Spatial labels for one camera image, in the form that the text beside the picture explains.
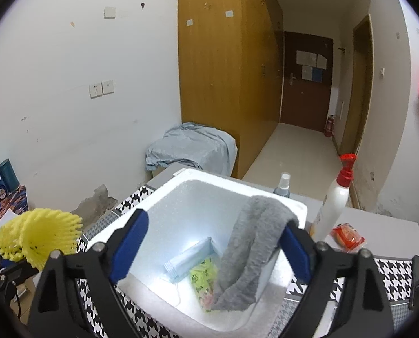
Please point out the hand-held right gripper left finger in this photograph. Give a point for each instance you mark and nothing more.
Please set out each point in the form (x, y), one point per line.
(132, 243)

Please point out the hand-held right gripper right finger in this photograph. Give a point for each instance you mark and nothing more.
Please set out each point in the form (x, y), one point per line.
(297, 250)

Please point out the grey sock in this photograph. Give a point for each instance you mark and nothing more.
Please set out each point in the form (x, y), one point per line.
(251, 246)

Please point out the yellow foam net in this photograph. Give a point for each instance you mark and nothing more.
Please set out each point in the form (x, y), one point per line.
(43, 232)

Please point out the white foam box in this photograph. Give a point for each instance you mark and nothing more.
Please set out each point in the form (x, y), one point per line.
(167, 200)

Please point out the blue face mask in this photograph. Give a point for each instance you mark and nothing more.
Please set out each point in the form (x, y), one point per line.
(188, 258)

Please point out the green tissue packet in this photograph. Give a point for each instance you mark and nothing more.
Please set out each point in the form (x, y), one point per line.
(204, 274)

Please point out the white paper sheet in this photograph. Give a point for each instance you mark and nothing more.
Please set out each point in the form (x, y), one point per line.
(7, 220)

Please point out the red snack packet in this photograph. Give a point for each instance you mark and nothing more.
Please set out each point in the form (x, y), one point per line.
(346, 236)

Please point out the white pump bottle red cap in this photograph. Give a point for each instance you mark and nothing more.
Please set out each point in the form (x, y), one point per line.
(331, 204)

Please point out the blue spray bottle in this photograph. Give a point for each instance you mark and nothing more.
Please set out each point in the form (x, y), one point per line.
(283, 190)

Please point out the dark teal box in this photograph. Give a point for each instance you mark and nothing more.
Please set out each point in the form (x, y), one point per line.
(8, 176)

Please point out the houndstooth tablecloth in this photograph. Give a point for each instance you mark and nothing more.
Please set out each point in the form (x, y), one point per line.
(396, 274)

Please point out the blue grey cloth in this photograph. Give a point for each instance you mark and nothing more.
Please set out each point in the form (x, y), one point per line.
(195, 144)

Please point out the black smartphone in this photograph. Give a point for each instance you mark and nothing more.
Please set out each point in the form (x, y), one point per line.
(418, 281)

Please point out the red fire extinguisher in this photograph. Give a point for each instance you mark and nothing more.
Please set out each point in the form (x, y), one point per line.
(329, 126)

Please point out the dark brown door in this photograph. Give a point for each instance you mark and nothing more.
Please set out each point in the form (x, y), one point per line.
(301, 105)

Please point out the light wooden side door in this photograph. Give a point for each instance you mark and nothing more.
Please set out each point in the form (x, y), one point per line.
(357, 88)

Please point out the blue paper notice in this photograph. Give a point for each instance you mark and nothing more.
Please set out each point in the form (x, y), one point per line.
(315, 74)

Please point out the wooden wardrobe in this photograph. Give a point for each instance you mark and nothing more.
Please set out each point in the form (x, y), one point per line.
(223, 77)

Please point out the white paper notice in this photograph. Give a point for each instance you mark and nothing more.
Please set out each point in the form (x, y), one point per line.
(311, 58)

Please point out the white wall socket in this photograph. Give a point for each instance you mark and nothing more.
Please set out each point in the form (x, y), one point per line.
(95, 90)

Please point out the white wall switch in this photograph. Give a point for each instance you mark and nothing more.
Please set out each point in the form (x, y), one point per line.
(108, 87)

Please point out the white wall plate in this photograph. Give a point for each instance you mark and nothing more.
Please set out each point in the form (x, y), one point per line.
(109, 12)

